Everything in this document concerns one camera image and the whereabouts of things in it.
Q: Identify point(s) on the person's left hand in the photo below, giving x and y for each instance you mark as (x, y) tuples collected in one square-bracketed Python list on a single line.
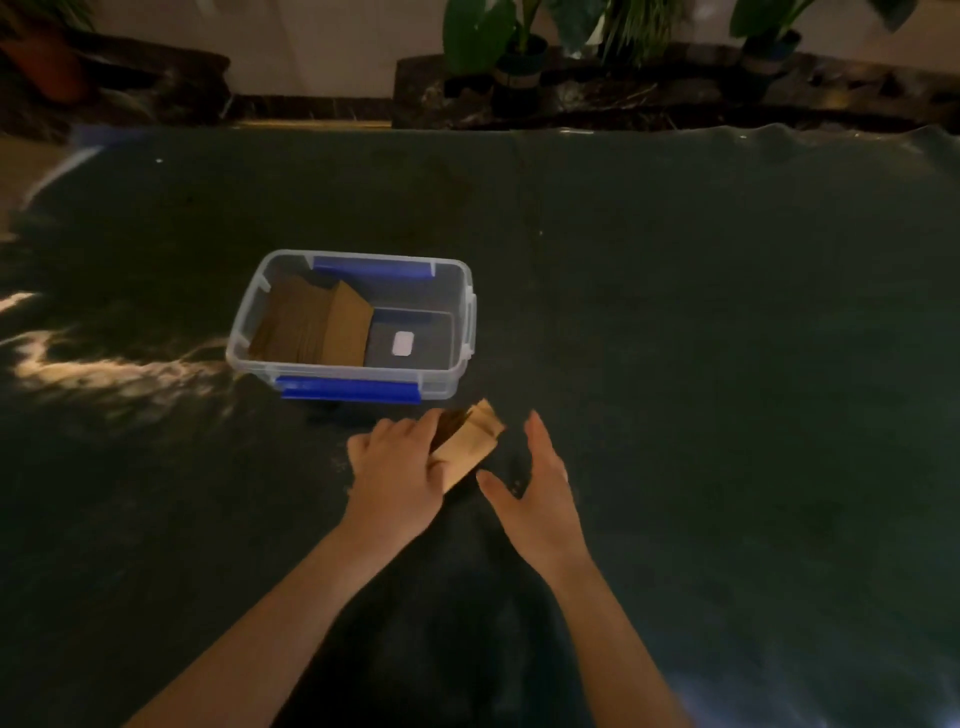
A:
[(390, 487)]

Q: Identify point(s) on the person's right hand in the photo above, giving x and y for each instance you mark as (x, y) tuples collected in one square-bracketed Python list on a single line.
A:
[(544, 517)]

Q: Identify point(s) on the person's left fingers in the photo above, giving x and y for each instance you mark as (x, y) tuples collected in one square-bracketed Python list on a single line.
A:
[(401, 439)]

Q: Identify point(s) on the person's right thumb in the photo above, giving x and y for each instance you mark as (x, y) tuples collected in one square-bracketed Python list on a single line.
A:
[(496, 491)]

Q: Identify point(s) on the brown paper envelope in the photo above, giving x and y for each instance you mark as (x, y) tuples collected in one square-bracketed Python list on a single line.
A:
[(469, 446)]

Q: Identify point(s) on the person's left forearm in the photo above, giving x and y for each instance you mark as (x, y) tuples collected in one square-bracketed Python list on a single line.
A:
[(277, 637)]

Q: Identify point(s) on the person's right forearm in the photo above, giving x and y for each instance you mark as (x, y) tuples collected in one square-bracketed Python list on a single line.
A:
[(615, 652)]

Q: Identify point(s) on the clear plastic box blue latches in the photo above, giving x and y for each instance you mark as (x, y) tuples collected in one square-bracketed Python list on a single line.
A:
[(352, 386)]

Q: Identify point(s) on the small white label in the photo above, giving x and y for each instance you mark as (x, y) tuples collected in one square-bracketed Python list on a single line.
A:
[(403, 343)]

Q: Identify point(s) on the stack of brown paper envelopes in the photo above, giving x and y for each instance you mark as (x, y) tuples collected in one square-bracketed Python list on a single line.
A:
[(311, 322)]

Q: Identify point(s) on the dark green table cloth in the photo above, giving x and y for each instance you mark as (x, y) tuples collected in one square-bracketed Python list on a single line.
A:
[(712, 337)]

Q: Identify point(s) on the broad-leaf plant in black pot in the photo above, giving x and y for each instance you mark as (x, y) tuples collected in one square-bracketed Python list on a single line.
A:
[(480, 34)]

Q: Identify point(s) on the dark marble planter ledge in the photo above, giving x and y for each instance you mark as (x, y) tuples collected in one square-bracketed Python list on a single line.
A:
[(675, 94), (165, 86)]

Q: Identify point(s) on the grassy green plant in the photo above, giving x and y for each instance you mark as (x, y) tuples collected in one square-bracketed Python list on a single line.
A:
[(637, 26)]

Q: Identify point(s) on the terracotta plant pot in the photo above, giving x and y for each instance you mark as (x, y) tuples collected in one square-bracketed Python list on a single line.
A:
[(45, 64)]

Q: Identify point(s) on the broad-leaf plant in dark pot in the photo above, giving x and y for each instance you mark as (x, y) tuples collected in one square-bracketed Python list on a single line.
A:
[(769, 30)]

